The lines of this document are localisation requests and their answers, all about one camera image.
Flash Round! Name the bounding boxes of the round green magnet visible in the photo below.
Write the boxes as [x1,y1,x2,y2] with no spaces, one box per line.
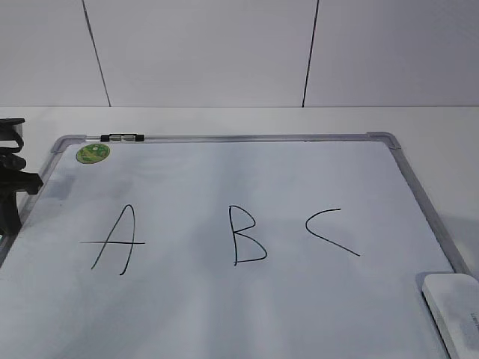
[76,144,111,165]

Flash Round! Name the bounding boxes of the white board with grey frame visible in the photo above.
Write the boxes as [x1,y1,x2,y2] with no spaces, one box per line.
[1,132,468,358]

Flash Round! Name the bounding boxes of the white rectangular board eraser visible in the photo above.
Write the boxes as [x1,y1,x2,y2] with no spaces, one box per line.
[416,272,478,359]

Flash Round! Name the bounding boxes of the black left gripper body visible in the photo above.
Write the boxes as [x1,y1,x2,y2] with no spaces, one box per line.
[1,117,42,236]

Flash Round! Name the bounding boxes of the black and clear frame clip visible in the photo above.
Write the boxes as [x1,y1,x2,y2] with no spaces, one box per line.
[100,133,144,143]

